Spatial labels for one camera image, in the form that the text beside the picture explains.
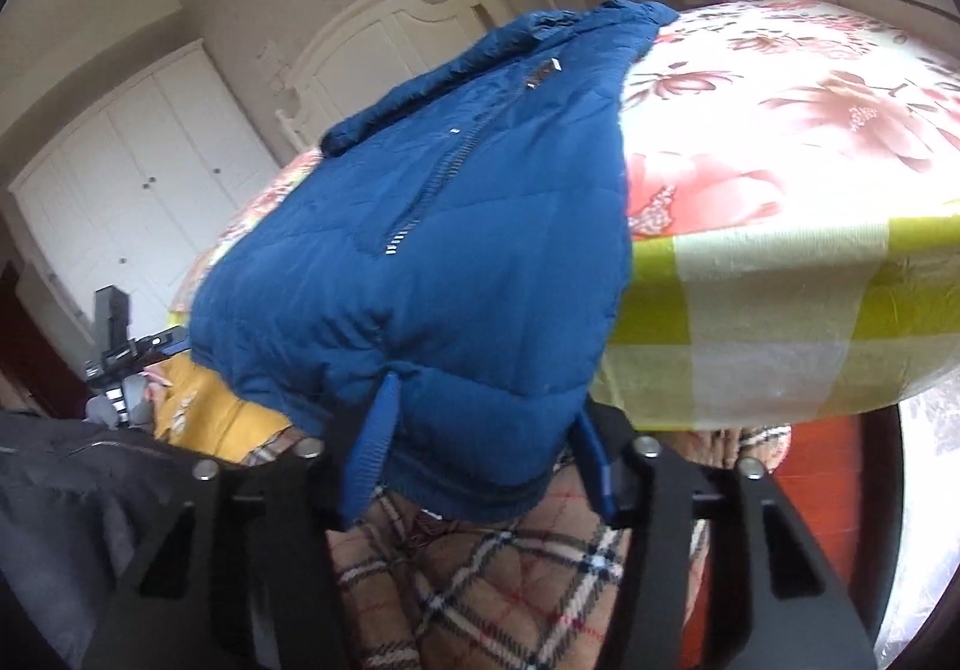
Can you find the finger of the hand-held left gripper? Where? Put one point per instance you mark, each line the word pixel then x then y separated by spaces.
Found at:
pixel 169 342

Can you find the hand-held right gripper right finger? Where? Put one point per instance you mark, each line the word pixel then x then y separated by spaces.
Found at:
pixel 600 467

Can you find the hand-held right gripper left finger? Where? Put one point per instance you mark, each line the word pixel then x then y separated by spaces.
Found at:
pixel 371 452

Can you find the blue padded jacket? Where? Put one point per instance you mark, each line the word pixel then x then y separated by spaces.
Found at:
pixel 450 227

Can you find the yellow flowered bedsheet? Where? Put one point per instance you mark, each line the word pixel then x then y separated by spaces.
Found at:
pixel 217 415

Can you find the white wardrobe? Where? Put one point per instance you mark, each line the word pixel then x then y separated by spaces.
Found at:
pixel 142 190

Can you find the plaid trousers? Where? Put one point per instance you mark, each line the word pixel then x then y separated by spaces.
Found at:
pixel 487 587

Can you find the dark grey cloth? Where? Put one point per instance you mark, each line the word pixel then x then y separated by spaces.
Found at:
pixel 67 512

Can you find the white bed headboard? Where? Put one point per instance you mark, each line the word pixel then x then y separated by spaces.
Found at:
pixel 352 48

